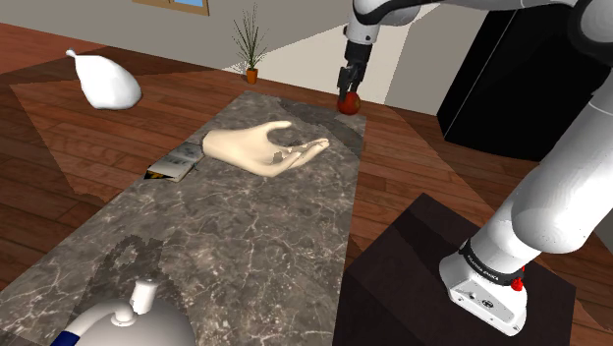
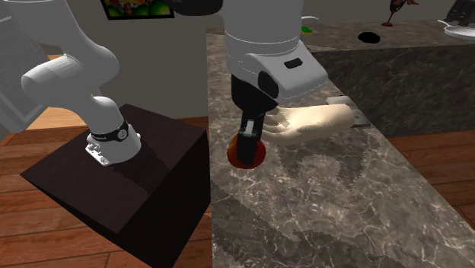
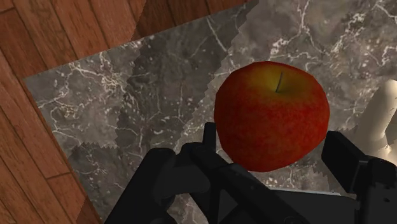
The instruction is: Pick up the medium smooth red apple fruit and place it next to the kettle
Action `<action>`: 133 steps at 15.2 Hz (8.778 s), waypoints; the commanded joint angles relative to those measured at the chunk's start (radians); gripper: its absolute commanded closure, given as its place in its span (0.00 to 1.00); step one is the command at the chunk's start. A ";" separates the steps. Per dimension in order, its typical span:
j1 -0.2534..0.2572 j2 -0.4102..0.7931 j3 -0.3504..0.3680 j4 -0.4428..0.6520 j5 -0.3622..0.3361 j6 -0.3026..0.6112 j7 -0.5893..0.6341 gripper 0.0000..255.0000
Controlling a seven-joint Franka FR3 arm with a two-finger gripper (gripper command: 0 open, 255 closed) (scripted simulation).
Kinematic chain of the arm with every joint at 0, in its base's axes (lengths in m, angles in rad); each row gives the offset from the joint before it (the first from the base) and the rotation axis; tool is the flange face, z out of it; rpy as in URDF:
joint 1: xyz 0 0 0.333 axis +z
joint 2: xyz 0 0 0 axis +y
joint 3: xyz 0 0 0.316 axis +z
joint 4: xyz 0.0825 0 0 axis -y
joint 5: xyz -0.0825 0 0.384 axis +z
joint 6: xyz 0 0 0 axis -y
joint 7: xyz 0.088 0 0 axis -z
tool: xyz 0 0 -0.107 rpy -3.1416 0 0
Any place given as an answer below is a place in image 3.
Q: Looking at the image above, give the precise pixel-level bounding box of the cream white figure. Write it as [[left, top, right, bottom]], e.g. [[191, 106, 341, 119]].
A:
[[354, 79, 397, 162]]

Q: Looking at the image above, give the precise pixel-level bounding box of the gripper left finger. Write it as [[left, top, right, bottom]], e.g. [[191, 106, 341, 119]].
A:
[[104, 122, 311, 224]]

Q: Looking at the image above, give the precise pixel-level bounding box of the red apple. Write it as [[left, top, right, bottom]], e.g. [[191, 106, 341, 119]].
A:
[[213, 60, 330, 172]]

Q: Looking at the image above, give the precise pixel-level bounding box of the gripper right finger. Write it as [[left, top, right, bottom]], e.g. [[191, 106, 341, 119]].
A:
[[321, 130, 397, 224]]

